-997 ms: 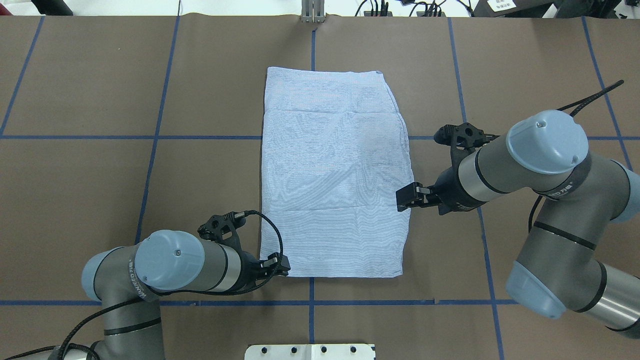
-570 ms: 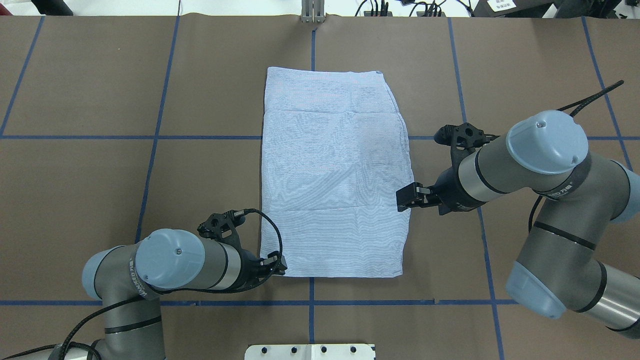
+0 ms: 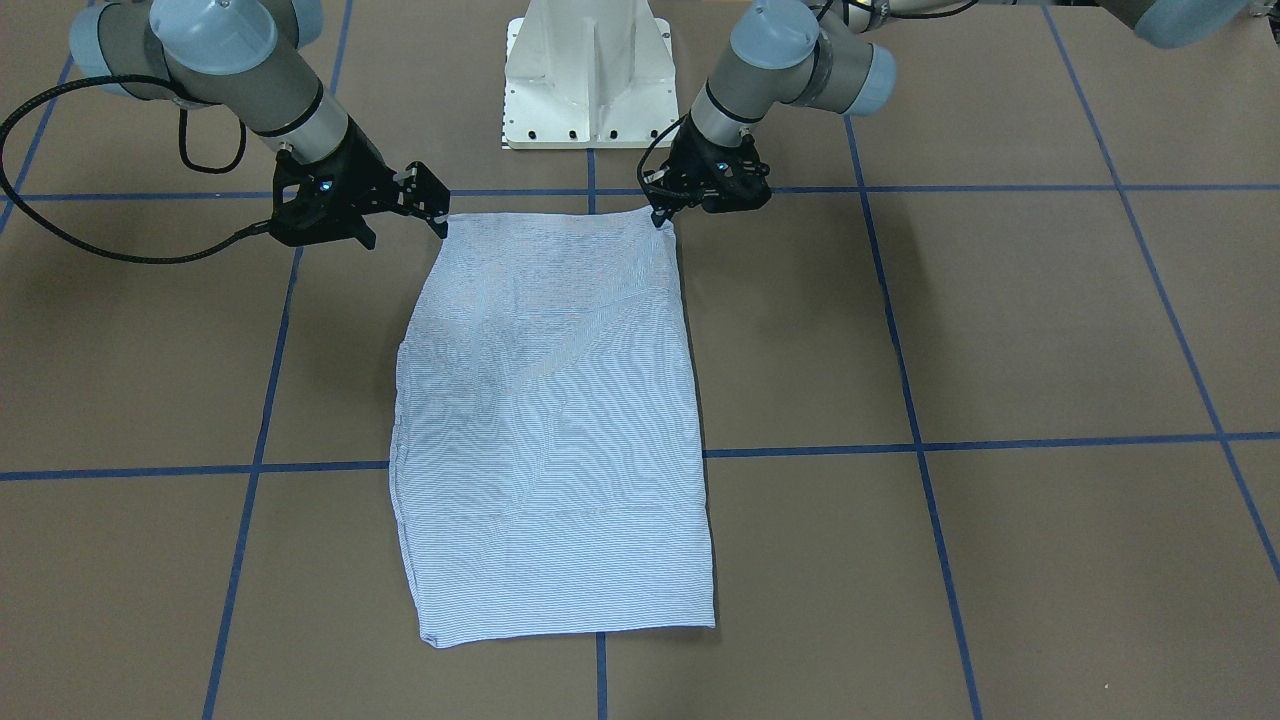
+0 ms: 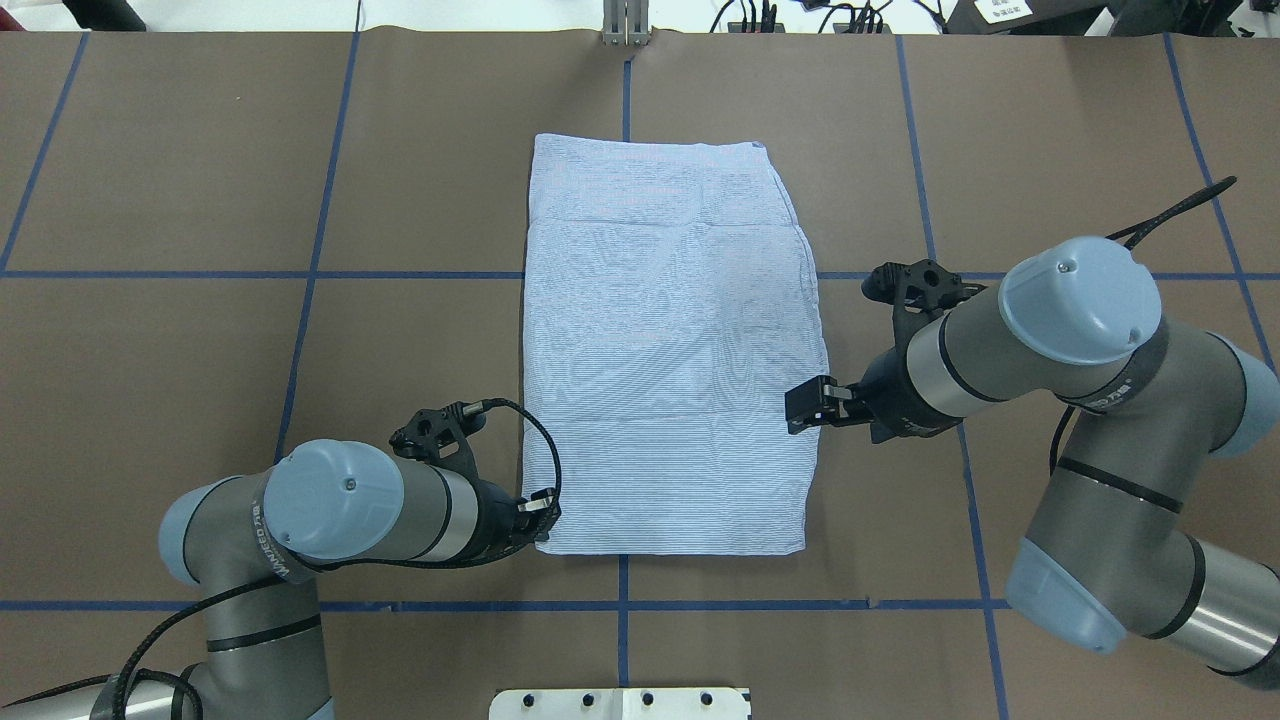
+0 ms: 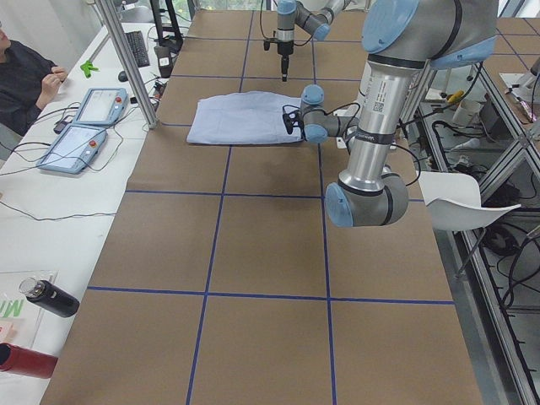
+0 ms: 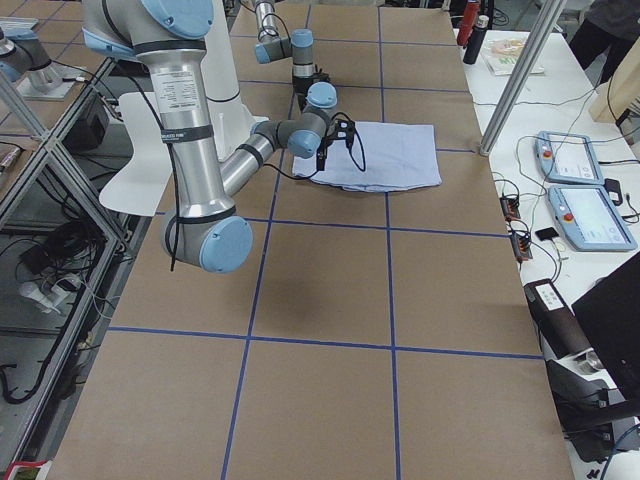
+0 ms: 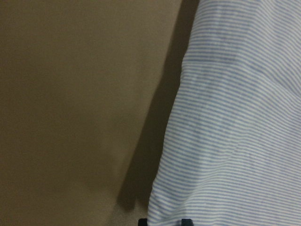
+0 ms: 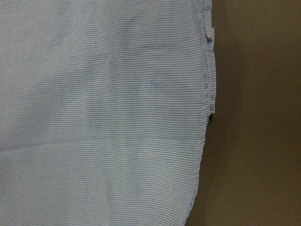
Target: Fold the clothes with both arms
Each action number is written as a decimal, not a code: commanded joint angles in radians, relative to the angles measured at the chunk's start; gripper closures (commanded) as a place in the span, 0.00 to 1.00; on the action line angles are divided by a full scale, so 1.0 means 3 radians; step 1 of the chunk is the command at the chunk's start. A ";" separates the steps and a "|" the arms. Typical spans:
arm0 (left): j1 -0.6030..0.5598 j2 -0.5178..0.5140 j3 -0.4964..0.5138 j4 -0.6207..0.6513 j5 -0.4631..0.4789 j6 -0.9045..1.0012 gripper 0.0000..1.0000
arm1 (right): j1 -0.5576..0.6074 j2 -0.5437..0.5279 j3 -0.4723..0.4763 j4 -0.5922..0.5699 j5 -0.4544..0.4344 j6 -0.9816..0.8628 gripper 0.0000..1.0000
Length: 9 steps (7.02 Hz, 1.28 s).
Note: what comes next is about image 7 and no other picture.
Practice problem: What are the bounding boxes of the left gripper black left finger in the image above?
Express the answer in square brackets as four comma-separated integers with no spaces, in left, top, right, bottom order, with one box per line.
[138,218,148,226]

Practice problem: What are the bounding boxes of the light blue striped shirt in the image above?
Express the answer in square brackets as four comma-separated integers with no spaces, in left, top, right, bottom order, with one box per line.
[147,0,301,226]

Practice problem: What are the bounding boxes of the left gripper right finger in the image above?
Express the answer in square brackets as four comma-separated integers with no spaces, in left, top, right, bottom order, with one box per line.
[181,219,193,226]

